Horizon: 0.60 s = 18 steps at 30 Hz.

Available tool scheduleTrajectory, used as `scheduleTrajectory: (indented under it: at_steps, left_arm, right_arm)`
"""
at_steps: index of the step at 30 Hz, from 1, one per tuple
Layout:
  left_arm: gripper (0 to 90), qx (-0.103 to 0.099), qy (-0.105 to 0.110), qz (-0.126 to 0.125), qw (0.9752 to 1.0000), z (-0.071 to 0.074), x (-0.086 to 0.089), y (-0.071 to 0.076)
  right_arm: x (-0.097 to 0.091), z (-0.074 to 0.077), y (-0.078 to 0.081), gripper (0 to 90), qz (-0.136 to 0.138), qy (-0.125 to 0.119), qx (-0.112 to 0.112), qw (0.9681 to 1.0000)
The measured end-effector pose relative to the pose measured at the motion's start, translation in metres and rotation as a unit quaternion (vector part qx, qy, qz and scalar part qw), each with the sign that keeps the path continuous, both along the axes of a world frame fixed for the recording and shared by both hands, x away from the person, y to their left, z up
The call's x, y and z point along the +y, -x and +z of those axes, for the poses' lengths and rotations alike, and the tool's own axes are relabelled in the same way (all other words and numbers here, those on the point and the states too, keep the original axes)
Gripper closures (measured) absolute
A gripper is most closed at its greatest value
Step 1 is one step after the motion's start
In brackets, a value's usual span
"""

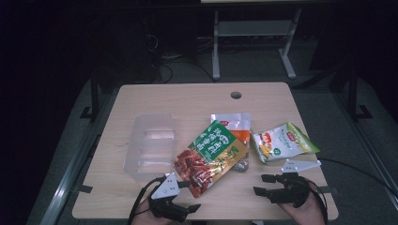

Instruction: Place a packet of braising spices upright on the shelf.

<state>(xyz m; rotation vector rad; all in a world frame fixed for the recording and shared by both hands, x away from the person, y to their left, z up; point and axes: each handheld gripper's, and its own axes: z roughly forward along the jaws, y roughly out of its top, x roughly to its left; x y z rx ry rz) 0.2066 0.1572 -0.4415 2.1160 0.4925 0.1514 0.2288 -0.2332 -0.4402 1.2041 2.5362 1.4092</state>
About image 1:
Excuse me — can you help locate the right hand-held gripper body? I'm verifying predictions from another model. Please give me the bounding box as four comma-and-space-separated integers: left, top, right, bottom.
270, 158, 322, 209

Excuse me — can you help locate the tangle of dark cables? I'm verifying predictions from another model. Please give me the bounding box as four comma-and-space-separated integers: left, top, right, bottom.
146, 33, 218, 84

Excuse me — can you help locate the green and red snack bag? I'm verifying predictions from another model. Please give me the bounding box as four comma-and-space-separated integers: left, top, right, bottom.
173, 120, 250, 199

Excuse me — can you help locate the black floor cable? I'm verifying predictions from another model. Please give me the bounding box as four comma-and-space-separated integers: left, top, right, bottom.
317, 157, 398, 199

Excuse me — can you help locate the clear plastic container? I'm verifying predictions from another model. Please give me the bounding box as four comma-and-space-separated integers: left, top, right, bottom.
122, 112, 178, 183

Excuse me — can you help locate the person's right hand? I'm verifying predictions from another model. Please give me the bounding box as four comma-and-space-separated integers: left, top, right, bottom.
279, 189, 327, 225

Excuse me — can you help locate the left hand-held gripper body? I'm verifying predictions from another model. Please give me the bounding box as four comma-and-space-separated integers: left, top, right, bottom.
148, 172, 190, 223

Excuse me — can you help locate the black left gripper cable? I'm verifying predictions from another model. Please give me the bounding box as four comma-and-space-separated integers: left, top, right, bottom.
127, 176, 167, 225

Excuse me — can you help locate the clear bag with orange label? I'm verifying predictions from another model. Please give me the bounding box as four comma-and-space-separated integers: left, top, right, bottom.
209, 112, 253, 173

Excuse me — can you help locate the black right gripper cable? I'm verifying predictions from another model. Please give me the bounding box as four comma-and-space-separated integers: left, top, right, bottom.
308, 179, 329, 224

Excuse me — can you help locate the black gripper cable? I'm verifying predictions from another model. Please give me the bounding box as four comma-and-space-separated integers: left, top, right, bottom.
127, 176, 167, 225
308, 179, 329, 224

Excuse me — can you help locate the white metal frame stand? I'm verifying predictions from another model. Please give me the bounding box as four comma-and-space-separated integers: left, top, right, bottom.
211, 7, 303, 81

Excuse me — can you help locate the white and green snack bag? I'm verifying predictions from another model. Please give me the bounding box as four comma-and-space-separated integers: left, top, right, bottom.
250, 121, 321, 165

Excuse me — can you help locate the black metal stand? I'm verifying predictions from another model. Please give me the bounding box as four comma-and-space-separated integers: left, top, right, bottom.
346, 62, 374, 123
79, 70, 101, 123

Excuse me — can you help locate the person's left hand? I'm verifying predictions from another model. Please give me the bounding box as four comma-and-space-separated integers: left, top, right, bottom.
130, 199, 176, 225

